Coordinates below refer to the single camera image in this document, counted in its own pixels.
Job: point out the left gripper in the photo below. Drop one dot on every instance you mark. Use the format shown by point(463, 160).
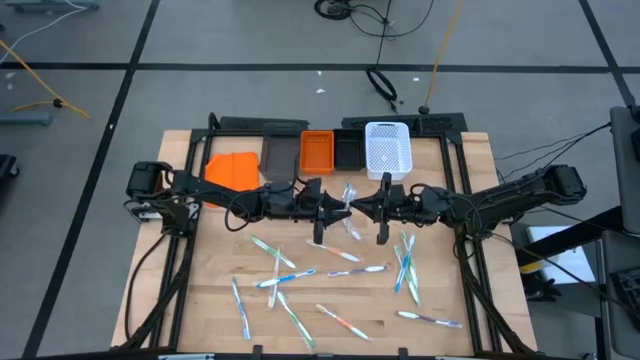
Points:
point(300, 202)

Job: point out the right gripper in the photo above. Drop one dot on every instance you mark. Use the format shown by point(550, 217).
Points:
point(402, 205)

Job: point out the purple toothbrush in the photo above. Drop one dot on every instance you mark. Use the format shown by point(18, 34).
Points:
point(349, 194)
point(357, 271)
point(430, 320)

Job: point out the blue toothbrush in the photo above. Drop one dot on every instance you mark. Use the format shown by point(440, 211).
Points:
point(404, 265)
point(240, 307)
point(295, 276)

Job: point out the green toothbrush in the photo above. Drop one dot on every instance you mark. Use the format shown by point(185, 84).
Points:
point(413, 272)
point(296, 320)
point(414, 295)

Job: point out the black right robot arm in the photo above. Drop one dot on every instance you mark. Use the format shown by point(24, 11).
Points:
point(500, 197)

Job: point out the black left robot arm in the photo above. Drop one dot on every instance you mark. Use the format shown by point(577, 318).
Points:
point(215, 187)

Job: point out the black perforated plastic basket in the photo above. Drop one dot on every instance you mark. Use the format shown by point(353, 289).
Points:
point(348, 152)

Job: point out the white perforated plastic basket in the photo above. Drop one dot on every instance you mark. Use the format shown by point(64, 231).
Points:
point(387, 150)

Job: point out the orange perforated plastic basket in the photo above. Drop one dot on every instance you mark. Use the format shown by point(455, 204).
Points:
point(317, 152)

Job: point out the grey translucent plastic bin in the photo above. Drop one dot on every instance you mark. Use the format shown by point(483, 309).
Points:
point(280, 155)

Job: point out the black perforated plate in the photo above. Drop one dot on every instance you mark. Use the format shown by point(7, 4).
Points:
point(435, 122)

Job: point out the orange folded cloth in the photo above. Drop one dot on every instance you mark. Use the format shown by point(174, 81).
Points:
point(232, 170)

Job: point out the black smooth plate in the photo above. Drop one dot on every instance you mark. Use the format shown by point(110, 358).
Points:
point(240, 122)

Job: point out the white box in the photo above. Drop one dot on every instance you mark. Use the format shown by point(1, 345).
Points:
point(565, 260)

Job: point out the black desk beam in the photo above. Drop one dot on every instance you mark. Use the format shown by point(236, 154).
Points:
point(575, 235)

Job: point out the grey desk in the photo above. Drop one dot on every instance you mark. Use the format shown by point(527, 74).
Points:
point(625, 165)
point(620, 325)

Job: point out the black keyboard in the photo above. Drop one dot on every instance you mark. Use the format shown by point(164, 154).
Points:
point(627, 290)

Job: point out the grey stand foot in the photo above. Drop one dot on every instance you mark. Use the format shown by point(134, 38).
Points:
point(25, 119)
point(50, 5)

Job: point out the black caster base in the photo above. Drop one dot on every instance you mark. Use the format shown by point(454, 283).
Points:
point(7, 165)

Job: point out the black frame clip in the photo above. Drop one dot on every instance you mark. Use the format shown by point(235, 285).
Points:
point(257, 350)
point(403, 352)

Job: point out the silver frame bracket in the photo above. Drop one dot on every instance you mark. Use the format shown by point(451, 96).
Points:
point(457, 358)
point(187, 357)

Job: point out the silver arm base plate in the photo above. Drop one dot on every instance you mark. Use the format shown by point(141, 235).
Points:
point(147, 212)

